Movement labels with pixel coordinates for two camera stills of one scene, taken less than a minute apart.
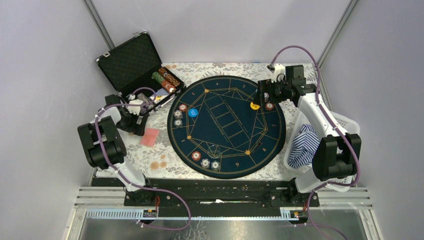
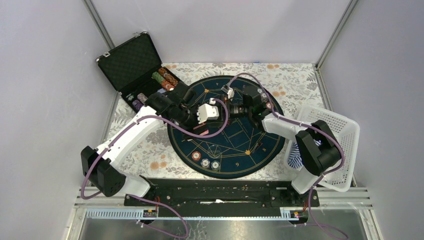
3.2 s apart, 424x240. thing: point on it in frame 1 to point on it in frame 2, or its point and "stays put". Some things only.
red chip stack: (269, 106) stays put
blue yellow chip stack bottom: (215, 165) stays put
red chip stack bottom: (196, 155) stays put
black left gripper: (134, 128) to (190, 128)
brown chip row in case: (168, 76) stays put
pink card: (149, 137) to (205, 132)
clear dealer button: (214, 151) stays put
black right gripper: (266, 86) to (229, 108)
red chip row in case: (168, 86) stays put
